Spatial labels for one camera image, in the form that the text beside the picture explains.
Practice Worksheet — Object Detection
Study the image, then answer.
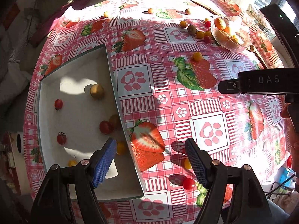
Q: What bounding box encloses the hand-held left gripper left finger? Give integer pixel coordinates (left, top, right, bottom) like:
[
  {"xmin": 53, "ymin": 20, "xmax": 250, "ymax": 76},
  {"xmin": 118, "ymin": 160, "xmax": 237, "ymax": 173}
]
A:
[{"xmin": 30, "ymin": 138, "xmax": 117, "ymax": 224}]

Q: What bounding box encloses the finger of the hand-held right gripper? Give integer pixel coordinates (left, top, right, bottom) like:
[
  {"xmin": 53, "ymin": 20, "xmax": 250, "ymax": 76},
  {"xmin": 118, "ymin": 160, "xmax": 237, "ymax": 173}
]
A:
[{"xmin": 218, "ymin": 79, "xmax": 242, "ymax": 95}]

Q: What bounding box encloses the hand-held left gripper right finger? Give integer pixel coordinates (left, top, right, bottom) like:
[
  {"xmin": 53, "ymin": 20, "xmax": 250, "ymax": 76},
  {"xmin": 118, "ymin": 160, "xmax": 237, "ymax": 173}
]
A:
[{"xmin": 184, "ymin": 137, "xmax": 272, "ymax": 224}]

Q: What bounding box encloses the brownish round fruit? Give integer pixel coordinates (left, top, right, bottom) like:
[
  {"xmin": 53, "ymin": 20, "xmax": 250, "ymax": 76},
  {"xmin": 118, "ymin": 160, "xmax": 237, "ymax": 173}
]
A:
[{"xmin": 109, "ymin": 114, "xmax": 121, "ymax": 129}]

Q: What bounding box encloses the red tomato with green calyx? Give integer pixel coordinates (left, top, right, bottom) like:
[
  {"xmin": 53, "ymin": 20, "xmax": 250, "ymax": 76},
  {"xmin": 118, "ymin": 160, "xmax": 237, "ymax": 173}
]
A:
[{"xmin": 56, "ymin": 132, "xmax": 67, "ymax": 145}]

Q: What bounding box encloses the grey rectangular tray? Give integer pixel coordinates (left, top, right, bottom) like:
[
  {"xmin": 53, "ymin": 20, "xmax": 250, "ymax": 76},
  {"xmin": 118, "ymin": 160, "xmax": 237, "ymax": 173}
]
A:
[{"xmin": 37, "ymin": 44, "xmax": 146, "ymax": 201}]

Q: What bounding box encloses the golden kiwi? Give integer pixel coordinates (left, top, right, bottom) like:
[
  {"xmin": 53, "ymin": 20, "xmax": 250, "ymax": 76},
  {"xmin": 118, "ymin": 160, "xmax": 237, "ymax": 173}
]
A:
[{"xmin": 90, "ymin": 84, "xmax": 105, "ymax": 99}]

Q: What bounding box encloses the person's right hand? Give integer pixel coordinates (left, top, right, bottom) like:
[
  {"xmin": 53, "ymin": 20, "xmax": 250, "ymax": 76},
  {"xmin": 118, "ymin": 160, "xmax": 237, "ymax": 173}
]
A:
[{"xmin": 280, "ymin": 103, "xmax": 299, "ymax": 168}]

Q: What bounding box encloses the clear glass bowl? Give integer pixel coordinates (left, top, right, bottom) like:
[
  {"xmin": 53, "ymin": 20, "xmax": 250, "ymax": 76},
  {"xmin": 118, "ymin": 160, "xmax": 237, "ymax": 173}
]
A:
[{"xmin": 211, "ymin": 15, "xmax": 251, "ymax": 53}]

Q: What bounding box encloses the mandarin orange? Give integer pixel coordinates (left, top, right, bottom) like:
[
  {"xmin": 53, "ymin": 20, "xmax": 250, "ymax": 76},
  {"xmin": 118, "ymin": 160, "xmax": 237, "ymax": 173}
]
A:
[{"xmin": 214, "ymin": 17, "xmax": 227, "ymax": 30}]

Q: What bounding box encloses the white box with round hole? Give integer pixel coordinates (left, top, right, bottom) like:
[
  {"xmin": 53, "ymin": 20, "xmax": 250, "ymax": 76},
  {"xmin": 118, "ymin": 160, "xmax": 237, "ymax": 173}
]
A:
[{"xmin": 7, "ymin": 132, "xmax": 31, "ymax": 195}]

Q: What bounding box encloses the blue bag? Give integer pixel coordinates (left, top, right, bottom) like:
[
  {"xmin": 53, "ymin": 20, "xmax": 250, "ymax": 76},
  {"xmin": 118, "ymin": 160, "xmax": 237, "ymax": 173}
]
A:
[{"xmin": 279, "ymin": 164, "xmax": 296, "ymax": 183}]

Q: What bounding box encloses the grey striped cushion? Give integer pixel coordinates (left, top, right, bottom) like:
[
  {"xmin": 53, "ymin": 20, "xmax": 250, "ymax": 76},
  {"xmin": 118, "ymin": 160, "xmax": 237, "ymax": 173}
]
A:
[{"xmin": 0, "ymin": 30, "xmax": 33, "ymax": 105}]

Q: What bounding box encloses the gold wire rack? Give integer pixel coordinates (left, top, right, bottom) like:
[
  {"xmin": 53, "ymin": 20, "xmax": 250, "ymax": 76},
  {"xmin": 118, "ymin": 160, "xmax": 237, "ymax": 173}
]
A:
[{"xmin": 248, "ymin": 4, "xmax": 264, "ymax": 26}]

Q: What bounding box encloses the black cable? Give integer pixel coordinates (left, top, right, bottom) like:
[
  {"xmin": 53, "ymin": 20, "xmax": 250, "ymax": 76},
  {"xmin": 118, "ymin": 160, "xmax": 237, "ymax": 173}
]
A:
[{"xmin": 264, "ymin": 168, "xmax": 297, "ymax": 197}]

